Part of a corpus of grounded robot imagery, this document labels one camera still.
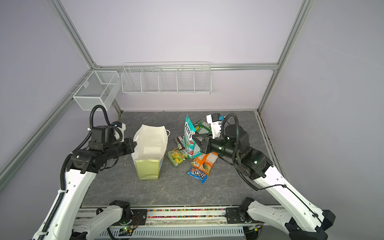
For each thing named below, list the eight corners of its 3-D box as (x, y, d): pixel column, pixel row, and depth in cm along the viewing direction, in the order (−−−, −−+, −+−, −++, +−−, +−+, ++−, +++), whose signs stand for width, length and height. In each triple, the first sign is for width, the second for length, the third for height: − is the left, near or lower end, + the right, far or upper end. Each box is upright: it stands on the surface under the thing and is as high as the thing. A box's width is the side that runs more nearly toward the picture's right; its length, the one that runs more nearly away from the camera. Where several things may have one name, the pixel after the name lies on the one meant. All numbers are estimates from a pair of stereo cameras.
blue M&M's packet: (187, 174, 89) (186, 172, 87) (191, 167, 92) (191, 165, 90) (204, 184, 86) (204, 182, 83) (208, 176, 88) (208, 174, 86)
